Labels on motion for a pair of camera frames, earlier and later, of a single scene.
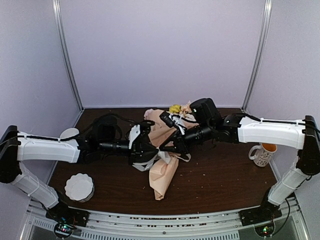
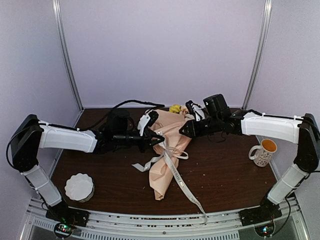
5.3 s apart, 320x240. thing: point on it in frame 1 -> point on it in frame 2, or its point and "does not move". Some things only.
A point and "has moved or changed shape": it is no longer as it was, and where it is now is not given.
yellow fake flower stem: [175, 108] does not move
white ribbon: [147, 165] has moved or changed shape
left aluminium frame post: [57, 8] does not move
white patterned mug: [262, 154] does not move
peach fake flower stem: [185, 109] does not move
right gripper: [180, 146] -> [193, 131]
